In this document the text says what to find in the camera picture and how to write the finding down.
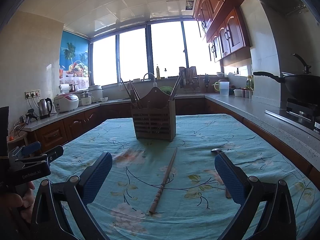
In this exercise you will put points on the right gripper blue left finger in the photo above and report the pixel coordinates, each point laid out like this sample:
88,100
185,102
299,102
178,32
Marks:
49,219

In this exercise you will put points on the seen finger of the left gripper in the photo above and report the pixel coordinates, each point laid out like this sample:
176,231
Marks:
45,158
24,151

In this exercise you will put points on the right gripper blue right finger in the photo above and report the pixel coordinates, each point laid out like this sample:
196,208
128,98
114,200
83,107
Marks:
278,218

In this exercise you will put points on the dark patterned chopstick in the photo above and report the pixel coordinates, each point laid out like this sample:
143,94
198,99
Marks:
153,207

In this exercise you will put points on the patterned wooden chopstick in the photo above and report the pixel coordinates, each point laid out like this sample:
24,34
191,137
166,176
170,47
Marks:
130,94

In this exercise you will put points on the light bamboo chopstick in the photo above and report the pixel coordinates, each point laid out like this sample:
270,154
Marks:
136,95

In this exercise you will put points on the thin steel chopstick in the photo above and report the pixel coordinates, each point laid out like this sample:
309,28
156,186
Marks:
177,88

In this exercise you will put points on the kitchen faucet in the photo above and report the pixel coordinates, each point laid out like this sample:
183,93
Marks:
151,77

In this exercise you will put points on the left hand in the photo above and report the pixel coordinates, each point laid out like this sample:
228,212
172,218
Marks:
12,201

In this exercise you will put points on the wooden side shelf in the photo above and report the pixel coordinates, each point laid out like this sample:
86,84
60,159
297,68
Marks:
17,140

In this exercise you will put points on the electric kettle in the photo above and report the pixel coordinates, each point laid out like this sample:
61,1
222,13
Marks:
45,108

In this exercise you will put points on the white pink rice cooker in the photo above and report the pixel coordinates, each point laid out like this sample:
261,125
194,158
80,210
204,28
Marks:
66,102

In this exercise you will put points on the small steel cooker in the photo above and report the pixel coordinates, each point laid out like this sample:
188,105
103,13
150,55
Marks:
86,98

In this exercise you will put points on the steel spoon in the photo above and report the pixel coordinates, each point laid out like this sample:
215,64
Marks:
216,151

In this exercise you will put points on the white cooker pot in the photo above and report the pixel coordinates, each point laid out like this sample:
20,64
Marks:
96,92

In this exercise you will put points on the teal floral tablecloth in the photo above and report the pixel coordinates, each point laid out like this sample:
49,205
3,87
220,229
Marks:
193,203

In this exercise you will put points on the fruit poster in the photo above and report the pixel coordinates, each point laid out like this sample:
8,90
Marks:
74,60

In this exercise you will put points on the gas stove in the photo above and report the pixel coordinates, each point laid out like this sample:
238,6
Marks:
304,116

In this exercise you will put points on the wooden utensil holder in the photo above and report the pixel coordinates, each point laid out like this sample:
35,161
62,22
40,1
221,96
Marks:
154,116

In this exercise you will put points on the oil bottle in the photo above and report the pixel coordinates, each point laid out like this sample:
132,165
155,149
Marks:
249,82

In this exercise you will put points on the black wok pan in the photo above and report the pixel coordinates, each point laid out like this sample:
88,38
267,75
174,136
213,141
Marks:
303,87

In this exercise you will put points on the green colander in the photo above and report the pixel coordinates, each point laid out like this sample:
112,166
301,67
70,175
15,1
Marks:
166,89

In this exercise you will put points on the knife rack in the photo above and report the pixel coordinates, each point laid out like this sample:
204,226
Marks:
189,77

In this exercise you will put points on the upper wooden cabinets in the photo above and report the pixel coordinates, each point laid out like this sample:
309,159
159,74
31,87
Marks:
222,26

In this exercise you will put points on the wall power strip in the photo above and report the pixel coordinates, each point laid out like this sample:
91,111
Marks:
32,93

